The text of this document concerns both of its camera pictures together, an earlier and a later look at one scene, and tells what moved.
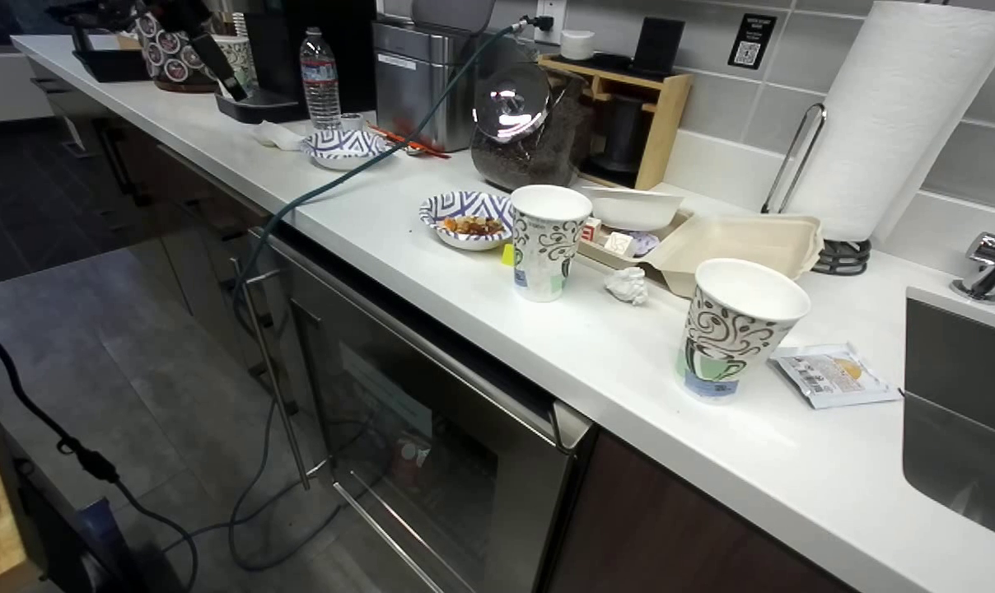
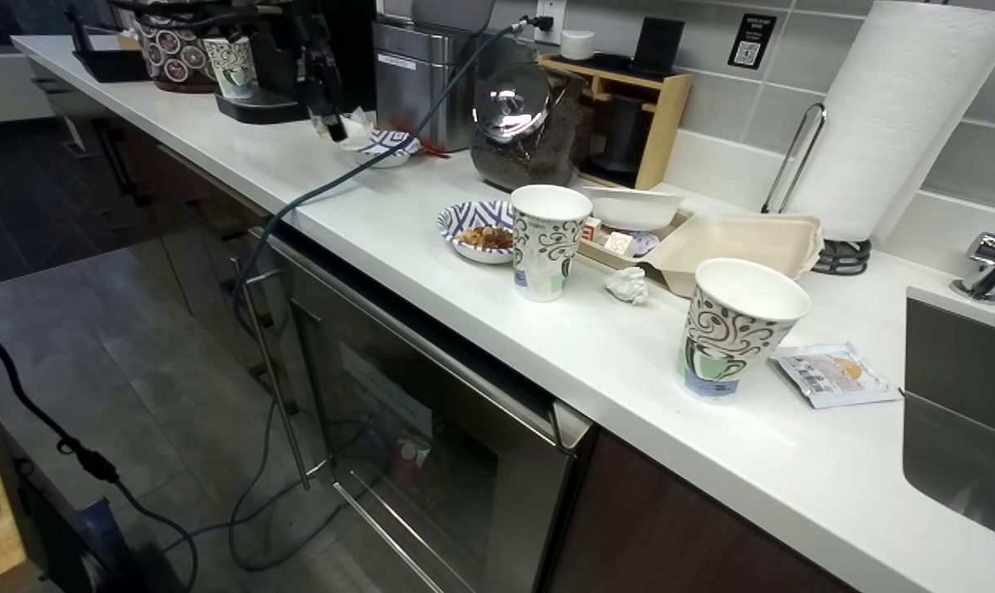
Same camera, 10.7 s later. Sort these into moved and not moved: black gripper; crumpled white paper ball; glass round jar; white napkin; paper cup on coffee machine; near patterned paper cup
Moved: white napkin; black gripper
Not moved: near patterned paper cup; paper cup on coffee machine; glass round jar; crumpled white paper ball
